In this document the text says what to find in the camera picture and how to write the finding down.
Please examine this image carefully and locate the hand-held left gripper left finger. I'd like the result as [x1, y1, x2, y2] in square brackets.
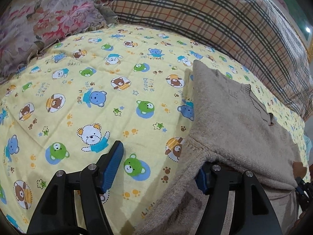
[26, 140, 125, 235]

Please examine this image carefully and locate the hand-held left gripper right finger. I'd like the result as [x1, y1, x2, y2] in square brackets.
[194, 162, 284, 235]

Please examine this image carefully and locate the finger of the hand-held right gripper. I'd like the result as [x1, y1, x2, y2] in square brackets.
[295, 176, 313, 211]

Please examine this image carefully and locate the beige knit sweater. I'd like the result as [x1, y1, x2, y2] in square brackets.
[140, 59, 306, 235]

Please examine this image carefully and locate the yellow bear print blanket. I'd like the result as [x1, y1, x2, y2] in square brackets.
[0, 26, 309, 235]

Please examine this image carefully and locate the floral ruffled pillow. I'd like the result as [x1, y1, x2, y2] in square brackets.
[0, 0, 120, 77]

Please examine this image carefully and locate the plaid quilt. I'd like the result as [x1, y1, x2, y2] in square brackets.
[95, 0, 313, 125]

